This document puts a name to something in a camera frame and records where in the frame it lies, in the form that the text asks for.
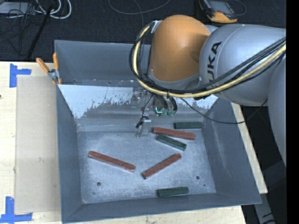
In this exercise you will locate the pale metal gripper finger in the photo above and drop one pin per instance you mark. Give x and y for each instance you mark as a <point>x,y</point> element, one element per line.
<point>146,128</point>
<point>139,133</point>

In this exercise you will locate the grey metal bin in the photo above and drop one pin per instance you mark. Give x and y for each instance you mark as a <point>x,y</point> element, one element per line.
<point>116,148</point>

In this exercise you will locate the red-brown flat block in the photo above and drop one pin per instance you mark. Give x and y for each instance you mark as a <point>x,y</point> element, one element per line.
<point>111,161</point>
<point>174,133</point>
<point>161,166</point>

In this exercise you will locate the dark green flat block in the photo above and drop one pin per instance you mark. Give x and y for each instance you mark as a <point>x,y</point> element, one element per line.
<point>188,125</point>
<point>172,191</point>
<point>171,142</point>

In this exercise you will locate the pale flat board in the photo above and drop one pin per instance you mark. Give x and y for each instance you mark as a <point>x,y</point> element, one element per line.
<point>35,136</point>

